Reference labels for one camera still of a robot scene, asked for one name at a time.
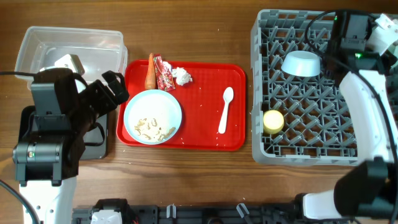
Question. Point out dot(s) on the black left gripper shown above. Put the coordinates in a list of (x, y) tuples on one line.
[(110, 102)]

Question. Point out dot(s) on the yellow plastic cup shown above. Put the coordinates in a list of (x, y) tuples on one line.
[(273, 121)]

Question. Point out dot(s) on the light blue bowl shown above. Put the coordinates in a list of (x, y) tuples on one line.
[(302, 64)]

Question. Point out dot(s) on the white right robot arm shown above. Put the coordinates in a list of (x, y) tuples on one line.
[(358, 58)]

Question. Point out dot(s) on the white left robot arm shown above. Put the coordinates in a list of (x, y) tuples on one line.
[(47, 156)]

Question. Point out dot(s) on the grey dishwasher rack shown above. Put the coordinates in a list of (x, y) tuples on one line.
[(317, 124)]

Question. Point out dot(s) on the clear plastic bin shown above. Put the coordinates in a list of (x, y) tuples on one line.
[(97, 50)]

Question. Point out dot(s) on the orange carrot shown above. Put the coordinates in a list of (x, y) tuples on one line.
[(150, 81)]

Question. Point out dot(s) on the red snack wrapper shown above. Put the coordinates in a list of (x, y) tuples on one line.
[(163, 74)]

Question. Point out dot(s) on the light blue plate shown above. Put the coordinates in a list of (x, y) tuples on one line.
[(156, 104)]

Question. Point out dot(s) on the crumpled white tissue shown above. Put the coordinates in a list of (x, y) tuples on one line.
[(181, 76)]

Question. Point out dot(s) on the red plastic tray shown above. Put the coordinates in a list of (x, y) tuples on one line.
[(202, 106)]

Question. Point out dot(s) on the black plastic bin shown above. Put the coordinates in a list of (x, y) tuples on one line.
[(95, 140)]

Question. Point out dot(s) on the white plastic spoon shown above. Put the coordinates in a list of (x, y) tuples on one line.
[(228, 96)]

